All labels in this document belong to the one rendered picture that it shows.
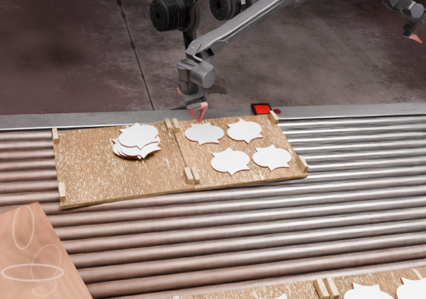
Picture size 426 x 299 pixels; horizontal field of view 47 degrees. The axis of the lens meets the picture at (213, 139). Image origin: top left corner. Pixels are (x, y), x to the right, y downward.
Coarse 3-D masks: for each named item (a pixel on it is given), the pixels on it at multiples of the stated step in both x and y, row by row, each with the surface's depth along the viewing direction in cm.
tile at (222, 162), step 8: (224, 152) 170; (232, 152) 170; (240, 152) 171; (216, 160) 166; (224, 160) 166; (232, 160) 167; (240, 160) 167; (248, 160) 168; (216, 168) 163; (224, 168) 163; (232, 168) 164; (240, 168) 164
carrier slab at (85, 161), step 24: (72, 144) 164; (96, 144) 166; (168, 144) 170; (72, 168) 155; (96, 168) 157; (120, 168) 158; (144, 168) 160; (168, 168) 161; (72, 192) 147; (96, 192) 149; (120, 192) 150; (144, 192) 151; (168, 192) 153
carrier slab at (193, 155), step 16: (224, 128) 182; (272, 128) 186; (192, 144) 172; (208, 144) 173; (224, 144) 174; (240, 144) 175; (256, 144) 177; (272, 144) 178; (288, 144) 179; (192, 160) 165; (208, 160) 166; (208, 176) 160; (224, 176) 161; (240, 176) 162; (256, 176) 163; (272, 176) 164; (288, 176) 166; (304, 176) 168
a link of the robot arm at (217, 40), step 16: (272, 0) 154; (288, 0) 155; (304, 0) 159; (240, 16) 156; (256, 16) 154; (208, 32) 156; (224, 32) 155; (240, 32) 156; (208, 48) 154; (224, 48) 158
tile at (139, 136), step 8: (128, 128) 168; (136, 128) 168; (144, 128) 169; (152, 128) 170; (120, 136) 164; (128, 136) 164; (136, 136) 165; (144, 136) 166; (152, 136) 166; (120, 144) 162; (128, 144) 161; (136, 144) 162; (144, 144) 162
